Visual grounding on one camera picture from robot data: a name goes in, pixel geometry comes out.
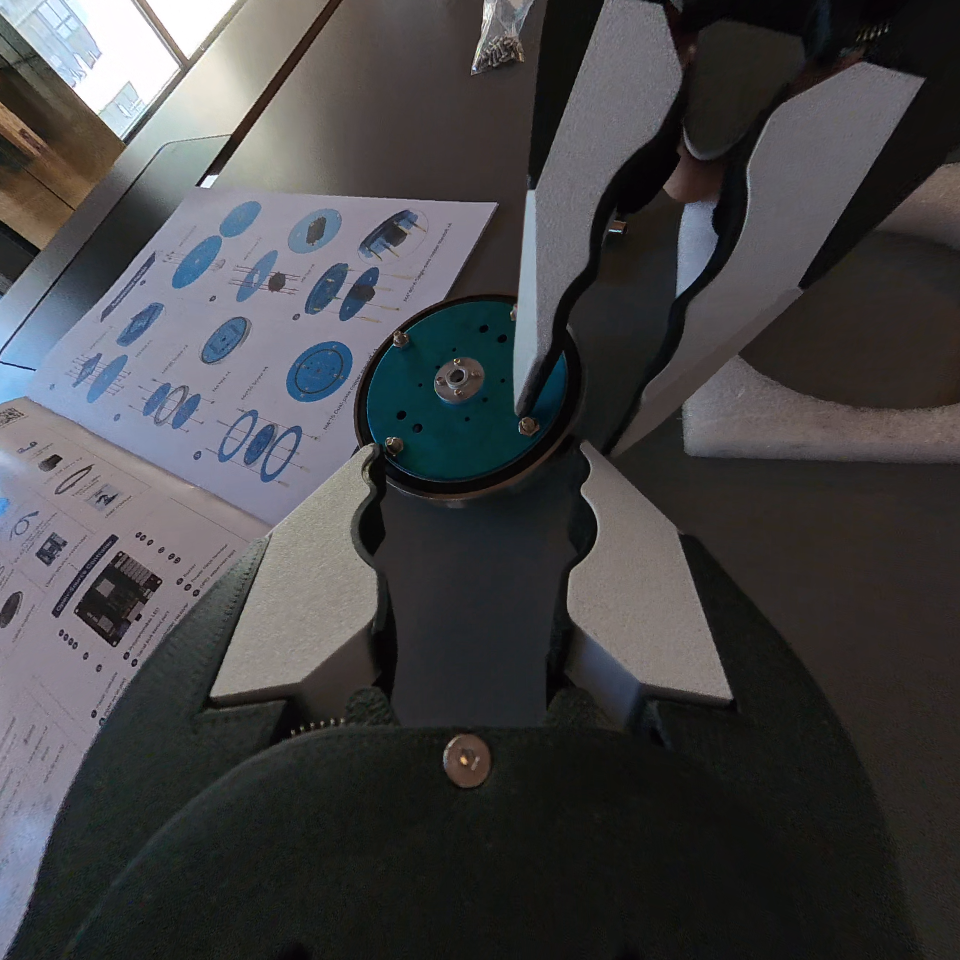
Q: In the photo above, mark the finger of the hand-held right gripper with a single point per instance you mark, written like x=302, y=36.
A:
x=577, y=150
x=795, y=210

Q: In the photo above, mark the open instruction booklet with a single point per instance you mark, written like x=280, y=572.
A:
x=225, y=337

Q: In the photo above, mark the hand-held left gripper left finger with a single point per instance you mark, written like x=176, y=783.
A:
x=300, y=600

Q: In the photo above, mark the blue round metal turntable disc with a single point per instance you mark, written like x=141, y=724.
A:
x=450, y=442

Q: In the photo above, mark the white foam packing frame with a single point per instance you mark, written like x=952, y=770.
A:
x=787, y=435

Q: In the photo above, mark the wooden cabinet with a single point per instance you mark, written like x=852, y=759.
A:
x=52, y=165

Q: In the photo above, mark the adjoining black desk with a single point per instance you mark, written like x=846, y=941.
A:
x=255, y=67

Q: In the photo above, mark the person's right hand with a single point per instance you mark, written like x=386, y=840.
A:
x=694, y=184

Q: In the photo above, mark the clear bag of screws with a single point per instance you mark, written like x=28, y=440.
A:
x=499, y=45

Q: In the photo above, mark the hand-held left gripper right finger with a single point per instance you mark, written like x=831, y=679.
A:
x=637, y=600

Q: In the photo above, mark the bright window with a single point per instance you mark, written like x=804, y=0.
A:
x=150, y=45

